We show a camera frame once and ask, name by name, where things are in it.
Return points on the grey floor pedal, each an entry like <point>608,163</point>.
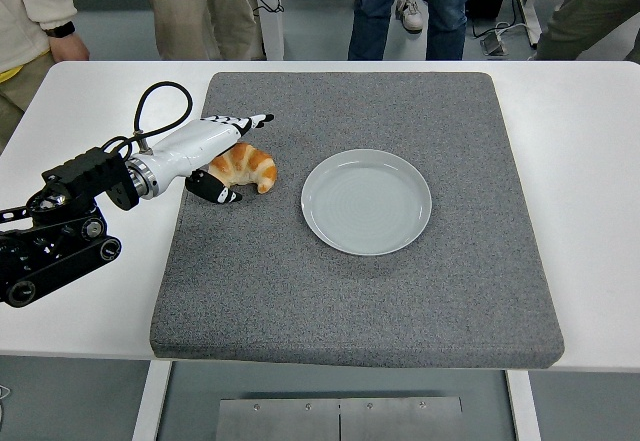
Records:
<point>494,43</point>

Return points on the grey metal plate with screws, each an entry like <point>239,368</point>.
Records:
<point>300,421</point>

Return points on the white table leg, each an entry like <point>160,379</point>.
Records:
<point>524,411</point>
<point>150,406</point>

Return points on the grey round plate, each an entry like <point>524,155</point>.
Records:
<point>366,201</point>

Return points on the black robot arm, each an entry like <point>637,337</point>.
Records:
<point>75,181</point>

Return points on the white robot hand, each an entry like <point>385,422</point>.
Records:
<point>195,141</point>

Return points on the white background desk leg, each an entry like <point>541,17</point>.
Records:
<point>534,16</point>

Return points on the grey felt mat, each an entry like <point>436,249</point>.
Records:
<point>350,301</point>

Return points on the golden croissant bread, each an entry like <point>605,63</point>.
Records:
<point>252,166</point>

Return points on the white background post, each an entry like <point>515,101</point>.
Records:
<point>272,36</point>

